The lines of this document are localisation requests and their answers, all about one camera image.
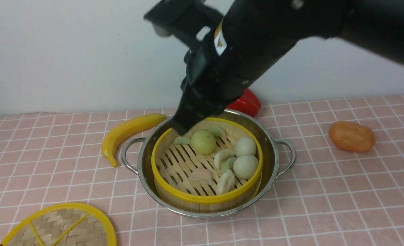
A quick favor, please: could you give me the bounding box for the green dumpling back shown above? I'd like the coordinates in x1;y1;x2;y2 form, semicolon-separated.
208;126;226;138

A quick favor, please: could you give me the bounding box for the white round bun lower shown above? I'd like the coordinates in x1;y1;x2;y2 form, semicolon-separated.
233;155;259;180

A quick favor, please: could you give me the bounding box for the green dumpling left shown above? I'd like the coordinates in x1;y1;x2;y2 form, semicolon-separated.
173;136;191;145

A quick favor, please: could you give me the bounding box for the yellow woven bamboo steamer lid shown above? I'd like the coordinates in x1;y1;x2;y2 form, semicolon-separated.
0;203;119;246

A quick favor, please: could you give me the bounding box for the red bell pepper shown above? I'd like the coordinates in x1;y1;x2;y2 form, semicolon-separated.
227;89;262;118

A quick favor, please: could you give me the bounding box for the yellow plastic banana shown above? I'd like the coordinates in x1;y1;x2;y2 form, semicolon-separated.
101;113;166;168

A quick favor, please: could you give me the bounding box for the green dumpling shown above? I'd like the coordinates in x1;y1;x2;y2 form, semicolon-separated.
173;136;191;145
219;156;237;175
208;126;226;138

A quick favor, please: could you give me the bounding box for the orange bread roll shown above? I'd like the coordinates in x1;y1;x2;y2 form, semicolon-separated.
329;121;376;153

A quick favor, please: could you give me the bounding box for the pink dumpling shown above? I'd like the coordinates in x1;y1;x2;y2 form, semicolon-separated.
189;168;212;185

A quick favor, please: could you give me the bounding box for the green round bun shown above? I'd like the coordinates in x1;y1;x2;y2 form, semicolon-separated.
191;129;216;155

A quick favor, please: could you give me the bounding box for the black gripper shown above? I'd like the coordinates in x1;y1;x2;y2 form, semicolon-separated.
144;0;297;136

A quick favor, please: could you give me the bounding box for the stainless steel pot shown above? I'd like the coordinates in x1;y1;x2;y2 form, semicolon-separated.
121;109;296;219

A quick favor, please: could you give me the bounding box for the white round bun upper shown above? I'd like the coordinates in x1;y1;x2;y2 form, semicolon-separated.
234;136;256;157

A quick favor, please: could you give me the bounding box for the green dumpling centre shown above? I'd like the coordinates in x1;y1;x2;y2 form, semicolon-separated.
219;156;237;175

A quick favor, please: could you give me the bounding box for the pale dumpling front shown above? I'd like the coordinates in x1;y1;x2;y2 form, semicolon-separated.
215;169;235;195

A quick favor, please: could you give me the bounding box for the white round bun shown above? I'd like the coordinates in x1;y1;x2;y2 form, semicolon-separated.
233;155;259;180
234;136;256;157

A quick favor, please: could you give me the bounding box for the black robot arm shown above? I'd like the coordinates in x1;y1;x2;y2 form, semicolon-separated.
144;0;404;136

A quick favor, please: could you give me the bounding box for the yellow rimmed bamboo steamer basket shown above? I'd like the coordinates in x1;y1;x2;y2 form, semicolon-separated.
151;118;263;213

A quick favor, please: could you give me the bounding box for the pink checkered tablecloth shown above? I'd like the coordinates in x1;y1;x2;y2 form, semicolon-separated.
0;95;404;246

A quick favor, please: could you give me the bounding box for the white dumpling centre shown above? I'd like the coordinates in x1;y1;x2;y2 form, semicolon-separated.
214;149;235;170

